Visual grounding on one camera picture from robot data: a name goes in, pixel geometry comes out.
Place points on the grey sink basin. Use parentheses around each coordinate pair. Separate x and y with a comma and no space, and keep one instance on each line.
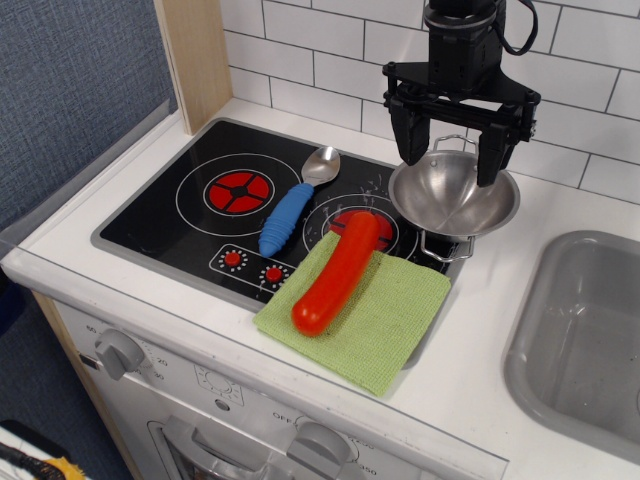
(573,364)

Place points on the yellow black object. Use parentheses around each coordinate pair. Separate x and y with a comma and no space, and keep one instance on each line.
(48,469)

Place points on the green knitted cloth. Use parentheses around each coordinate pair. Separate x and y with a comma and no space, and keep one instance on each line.
(378,329)

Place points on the grey timer knob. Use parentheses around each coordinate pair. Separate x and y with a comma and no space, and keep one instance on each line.
(118,353)

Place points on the grey oven knob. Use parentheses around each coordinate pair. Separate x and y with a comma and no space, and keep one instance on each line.
(319,449)

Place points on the blue handled metal spoon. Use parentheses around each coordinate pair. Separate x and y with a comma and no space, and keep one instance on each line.
(321,167)

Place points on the black toy stove top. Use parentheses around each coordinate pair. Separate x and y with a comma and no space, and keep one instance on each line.
(198,220)

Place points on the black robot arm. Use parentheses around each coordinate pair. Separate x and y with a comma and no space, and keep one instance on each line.
(460,9)

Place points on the wooden side post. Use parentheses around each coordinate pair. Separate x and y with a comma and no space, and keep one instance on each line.
(195,48)

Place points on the red toy hotdog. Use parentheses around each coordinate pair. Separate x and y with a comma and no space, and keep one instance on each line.
(321,304)

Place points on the white toy oven front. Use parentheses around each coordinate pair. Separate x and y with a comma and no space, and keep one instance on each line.
(180,420)

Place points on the small steel wok pan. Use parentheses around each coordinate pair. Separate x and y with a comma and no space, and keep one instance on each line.
(440,197)

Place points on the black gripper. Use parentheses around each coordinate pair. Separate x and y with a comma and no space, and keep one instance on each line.
(462,83)

